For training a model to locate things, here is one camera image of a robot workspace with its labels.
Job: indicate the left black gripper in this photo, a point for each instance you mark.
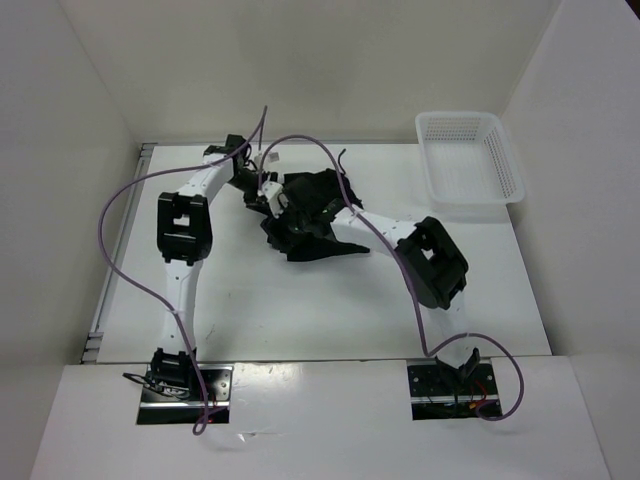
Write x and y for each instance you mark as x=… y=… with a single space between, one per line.
x=250 y=197

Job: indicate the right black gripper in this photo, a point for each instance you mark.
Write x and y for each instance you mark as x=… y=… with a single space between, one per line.
x=278 y=226

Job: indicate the black shorts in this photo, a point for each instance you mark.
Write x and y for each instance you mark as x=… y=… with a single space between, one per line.
x=328 y=188

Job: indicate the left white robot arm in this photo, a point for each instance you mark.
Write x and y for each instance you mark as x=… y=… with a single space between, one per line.
x=184 y=237

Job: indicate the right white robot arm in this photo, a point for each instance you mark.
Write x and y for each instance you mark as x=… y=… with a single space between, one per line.
x=431 y=264

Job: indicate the white perforated plastic basket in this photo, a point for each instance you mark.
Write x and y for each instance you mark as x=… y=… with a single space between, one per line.
x=468 y=159

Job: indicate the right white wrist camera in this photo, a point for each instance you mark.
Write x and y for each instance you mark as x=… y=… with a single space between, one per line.
x=275 y=198

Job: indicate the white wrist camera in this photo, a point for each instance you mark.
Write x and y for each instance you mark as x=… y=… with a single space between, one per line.
x=275 y=198
x=263 y=160

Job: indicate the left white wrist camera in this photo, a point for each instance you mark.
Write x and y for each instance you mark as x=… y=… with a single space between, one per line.
x=263 y=160

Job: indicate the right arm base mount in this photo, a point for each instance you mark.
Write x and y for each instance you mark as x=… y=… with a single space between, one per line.
x=432 y=399

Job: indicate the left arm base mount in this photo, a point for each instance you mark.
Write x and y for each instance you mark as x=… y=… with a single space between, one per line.
x=162 y=404

